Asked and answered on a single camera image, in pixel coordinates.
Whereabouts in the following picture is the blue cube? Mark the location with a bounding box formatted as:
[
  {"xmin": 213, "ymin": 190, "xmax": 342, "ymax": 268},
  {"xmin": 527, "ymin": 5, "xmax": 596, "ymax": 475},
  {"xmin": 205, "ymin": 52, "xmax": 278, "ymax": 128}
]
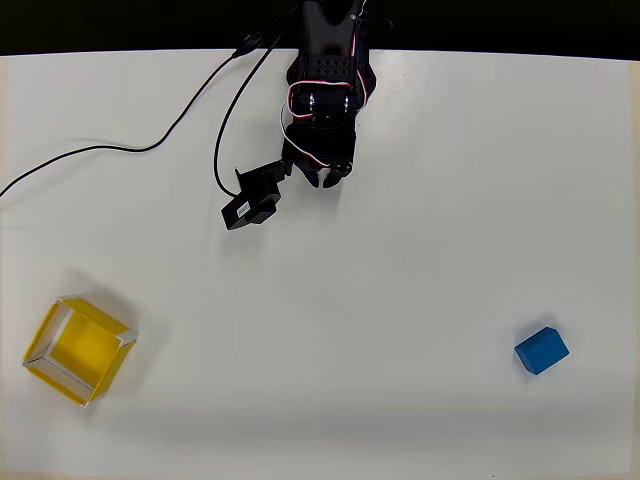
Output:
[{"xmin": 513, "ymin": 326, "xmax": 571, "ymax": 376}]

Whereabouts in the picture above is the yellow open box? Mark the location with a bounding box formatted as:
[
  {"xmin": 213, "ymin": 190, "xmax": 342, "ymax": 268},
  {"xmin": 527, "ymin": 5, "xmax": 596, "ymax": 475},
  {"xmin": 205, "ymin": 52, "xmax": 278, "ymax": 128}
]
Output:
[{"xmin": 21, "ymin": 295, "xmax": 139, "ymax": 409}]

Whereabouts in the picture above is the red white servo wire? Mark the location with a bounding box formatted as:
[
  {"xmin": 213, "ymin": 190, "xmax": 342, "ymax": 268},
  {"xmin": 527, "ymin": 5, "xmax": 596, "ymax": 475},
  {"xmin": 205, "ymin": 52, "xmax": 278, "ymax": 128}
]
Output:
[{"xmin": 279, "ymin": 102, "xmax": 332, "ymax": 170}]

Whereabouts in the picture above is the black camera cable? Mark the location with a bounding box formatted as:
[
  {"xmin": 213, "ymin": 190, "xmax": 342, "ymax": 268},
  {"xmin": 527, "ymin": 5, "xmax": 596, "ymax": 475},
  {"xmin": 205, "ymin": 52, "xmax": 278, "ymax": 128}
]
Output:
[{"xmin": 0, "ymin": 27, "xmax": 301, "ymax": 199}]

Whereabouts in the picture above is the black power cable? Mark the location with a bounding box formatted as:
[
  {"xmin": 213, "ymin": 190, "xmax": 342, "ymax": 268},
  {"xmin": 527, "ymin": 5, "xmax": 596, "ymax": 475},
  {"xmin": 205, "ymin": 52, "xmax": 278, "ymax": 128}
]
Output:
[{"xmin": 360, "ymin": 8, "xmax": 394, "ymax": 32}]

